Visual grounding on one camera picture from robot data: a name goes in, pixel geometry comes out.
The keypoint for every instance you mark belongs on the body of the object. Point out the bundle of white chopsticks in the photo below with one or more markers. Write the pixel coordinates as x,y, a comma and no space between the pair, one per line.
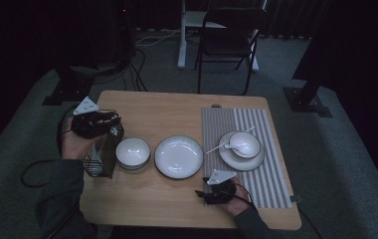
114,131

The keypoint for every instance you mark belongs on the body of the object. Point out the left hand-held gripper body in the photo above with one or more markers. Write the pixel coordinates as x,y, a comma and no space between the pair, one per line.
87,126

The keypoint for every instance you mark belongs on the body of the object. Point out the white bowl with black rim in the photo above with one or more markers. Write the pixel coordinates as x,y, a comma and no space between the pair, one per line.
250,142
133,152

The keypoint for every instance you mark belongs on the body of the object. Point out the single white chopstick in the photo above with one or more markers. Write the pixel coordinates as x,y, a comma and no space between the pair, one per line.
215,149

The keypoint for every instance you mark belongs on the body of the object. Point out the dark equipment with red light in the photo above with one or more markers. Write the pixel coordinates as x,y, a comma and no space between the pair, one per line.
110,33

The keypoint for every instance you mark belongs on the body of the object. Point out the black metal stand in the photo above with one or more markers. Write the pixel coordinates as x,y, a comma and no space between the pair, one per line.
304,99
67,93

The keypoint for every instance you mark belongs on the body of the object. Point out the white plate with black rim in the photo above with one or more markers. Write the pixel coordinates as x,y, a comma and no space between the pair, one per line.
178,156
240,164

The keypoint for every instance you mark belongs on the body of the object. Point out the white desk frame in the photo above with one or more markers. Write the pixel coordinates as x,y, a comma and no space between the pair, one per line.
182,40

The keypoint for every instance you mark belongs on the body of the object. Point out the round brown table grommet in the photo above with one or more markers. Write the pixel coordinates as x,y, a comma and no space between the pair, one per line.
216,106

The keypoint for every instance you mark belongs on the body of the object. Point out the grey tape piece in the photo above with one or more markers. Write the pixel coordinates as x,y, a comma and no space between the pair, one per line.
296,198

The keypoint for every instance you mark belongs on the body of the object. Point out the person's left hand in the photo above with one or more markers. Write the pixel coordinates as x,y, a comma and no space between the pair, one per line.
76,147

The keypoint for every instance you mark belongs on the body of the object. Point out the grey striped placemat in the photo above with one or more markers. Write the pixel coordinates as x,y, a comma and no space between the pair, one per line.
276,186

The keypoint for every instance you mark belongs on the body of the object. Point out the black folding chair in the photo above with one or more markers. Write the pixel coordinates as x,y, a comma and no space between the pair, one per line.
226,43

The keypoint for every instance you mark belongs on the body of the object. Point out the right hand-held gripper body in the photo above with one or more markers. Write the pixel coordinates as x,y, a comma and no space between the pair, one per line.
222,192

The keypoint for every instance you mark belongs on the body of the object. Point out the dark curtain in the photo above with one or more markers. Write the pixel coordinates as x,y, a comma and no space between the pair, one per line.
293,16

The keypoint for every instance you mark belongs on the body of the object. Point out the person's right hand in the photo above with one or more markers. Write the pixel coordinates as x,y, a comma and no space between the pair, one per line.
238,205

